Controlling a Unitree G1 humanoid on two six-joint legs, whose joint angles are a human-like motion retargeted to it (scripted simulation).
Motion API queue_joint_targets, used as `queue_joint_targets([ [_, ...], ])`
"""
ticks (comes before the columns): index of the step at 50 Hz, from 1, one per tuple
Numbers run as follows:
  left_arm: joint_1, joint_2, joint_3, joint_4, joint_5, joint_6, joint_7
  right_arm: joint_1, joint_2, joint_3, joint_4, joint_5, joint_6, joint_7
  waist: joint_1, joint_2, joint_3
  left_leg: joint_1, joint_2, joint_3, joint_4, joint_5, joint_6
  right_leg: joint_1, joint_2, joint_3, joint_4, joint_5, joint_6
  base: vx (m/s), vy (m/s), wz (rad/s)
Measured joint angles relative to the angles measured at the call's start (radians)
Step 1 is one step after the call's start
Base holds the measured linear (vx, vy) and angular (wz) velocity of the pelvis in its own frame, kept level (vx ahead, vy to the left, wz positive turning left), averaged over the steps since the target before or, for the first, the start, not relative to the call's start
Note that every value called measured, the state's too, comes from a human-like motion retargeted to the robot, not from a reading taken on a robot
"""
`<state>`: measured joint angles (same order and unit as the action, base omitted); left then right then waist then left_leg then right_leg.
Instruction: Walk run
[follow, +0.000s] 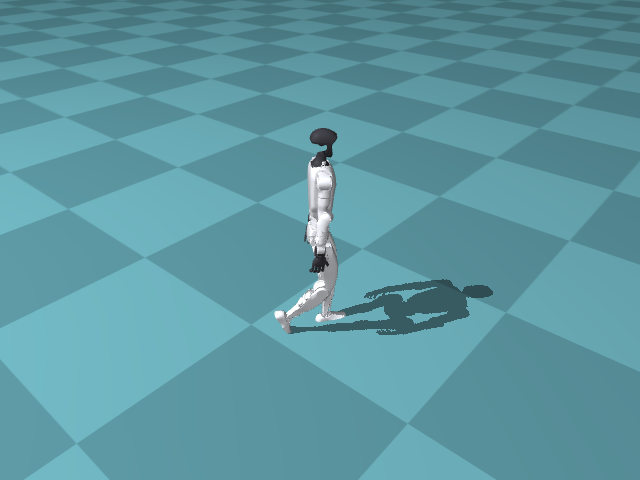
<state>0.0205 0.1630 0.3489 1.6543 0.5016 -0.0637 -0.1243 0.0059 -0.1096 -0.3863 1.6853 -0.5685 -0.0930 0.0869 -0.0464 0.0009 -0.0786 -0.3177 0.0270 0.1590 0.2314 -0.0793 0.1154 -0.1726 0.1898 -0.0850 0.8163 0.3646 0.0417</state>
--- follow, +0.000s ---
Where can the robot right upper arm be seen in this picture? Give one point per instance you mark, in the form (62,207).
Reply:
(324,186)

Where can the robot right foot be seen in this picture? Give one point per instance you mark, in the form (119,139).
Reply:
(280,317)

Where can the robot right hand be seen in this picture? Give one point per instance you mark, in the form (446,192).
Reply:
(319,262)

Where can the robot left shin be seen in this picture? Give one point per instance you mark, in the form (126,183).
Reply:
(327,303)

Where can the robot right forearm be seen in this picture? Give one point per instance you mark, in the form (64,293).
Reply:
(321,234)

